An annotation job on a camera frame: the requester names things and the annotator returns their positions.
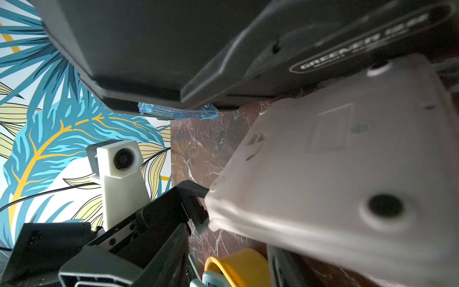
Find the blue toolbox latch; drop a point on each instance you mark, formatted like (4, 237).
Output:
(207, 112)

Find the pink calculator face down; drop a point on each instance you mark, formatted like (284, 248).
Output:
(363, 174)

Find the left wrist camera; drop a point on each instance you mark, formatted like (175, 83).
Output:
(116, 167)

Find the light blue calculator face down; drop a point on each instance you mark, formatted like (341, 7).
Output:
(211, 279)

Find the black plastic toolbox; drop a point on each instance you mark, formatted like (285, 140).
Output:
(187, 54)

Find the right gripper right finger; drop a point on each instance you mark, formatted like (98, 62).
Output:
(288, 269)

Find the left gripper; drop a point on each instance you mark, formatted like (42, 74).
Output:
(73, 255)

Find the yellow plastic tray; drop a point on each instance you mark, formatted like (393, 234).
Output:
(245, 268)

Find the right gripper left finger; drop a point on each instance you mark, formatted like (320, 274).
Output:
(169, 265)

